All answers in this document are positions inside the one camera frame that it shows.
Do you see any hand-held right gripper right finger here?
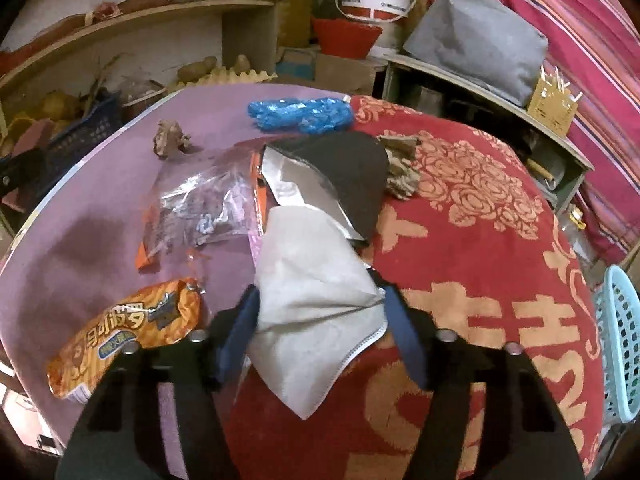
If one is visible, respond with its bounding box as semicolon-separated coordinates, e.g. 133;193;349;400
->
370;270;586;480

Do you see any dark blue plastic crate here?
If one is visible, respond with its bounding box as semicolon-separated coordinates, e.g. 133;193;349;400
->
0;90;126;196

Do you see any red striped cloth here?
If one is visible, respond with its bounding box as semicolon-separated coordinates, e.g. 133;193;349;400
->
420;0;640;266

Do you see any grey fabric bag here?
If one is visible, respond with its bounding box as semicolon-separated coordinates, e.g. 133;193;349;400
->
402;0;549;107

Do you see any wooden shelf unit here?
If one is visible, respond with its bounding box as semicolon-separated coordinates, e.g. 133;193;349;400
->
0;0;291;136

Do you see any white face mask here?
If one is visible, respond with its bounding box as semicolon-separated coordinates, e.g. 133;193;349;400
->
247;205;388;421

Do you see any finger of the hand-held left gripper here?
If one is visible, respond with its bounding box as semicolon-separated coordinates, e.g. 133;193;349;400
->
0;152;48;198

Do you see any clear plastic bag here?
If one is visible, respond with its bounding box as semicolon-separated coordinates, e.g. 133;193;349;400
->
137;152;266;273

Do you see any orange snack packet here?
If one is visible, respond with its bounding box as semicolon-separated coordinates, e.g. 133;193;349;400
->
46;277;206;406

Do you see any red plastic basin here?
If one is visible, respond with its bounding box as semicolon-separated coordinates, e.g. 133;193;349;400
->
311;17;383;60

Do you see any brown paper ball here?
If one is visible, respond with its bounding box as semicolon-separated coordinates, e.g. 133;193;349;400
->
152;120;192;158

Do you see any light blue plastic basket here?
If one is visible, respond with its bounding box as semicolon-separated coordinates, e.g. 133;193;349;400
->
592;265;640;426

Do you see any wooden chopstick holder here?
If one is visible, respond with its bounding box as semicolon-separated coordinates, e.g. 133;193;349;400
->
525;65;583;136

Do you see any cardboard box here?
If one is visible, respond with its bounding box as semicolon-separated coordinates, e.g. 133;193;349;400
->
275;47;376;96

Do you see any purple bed sheet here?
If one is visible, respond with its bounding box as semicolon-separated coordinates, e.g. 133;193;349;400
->
0;82;361;480

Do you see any grey wooden cabinet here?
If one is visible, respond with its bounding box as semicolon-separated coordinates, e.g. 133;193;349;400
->
382;55;596;211

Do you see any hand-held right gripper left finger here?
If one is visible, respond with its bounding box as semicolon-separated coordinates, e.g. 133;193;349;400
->
55;285;261;480

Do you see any cooking oil bottle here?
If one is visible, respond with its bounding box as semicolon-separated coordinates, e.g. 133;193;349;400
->
562;207;598;263

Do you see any silver foil packet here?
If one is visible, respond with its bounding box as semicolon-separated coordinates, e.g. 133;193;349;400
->
262;152;368;246

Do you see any blue plastic glove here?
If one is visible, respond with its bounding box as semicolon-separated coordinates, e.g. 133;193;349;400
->
247;96;356;135

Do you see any red patterned blanket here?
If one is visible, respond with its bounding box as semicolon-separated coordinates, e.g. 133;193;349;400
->
222;95;606;480

